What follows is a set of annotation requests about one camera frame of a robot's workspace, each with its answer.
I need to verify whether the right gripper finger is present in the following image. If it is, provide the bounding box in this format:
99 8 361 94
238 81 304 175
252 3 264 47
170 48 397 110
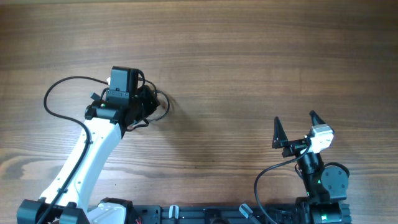
309 110 326 126
272 116 289 149

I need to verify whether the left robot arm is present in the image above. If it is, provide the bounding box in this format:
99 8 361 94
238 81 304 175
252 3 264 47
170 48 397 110
16 67 160 223

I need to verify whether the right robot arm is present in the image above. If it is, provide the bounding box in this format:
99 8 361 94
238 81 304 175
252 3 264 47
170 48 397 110
272 111 352 223

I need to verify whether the right camera black cable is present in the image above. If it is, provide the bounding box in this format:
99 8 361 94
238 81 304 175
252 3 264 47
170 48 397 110
253 145 312 224

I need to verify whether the camera black cable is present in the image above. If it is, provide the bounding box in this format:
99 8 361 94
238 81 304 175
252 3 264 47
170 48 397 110
36 75 110 224
253 145 312 224

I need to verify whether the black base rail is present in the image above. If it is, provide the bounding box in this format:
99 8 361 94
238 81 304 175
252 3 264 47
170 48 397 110
124 203 352 224

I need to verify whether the left camera black cable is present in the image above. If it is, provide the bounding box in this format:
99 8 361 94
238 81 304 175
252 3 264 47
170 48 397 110
36 75 110 224

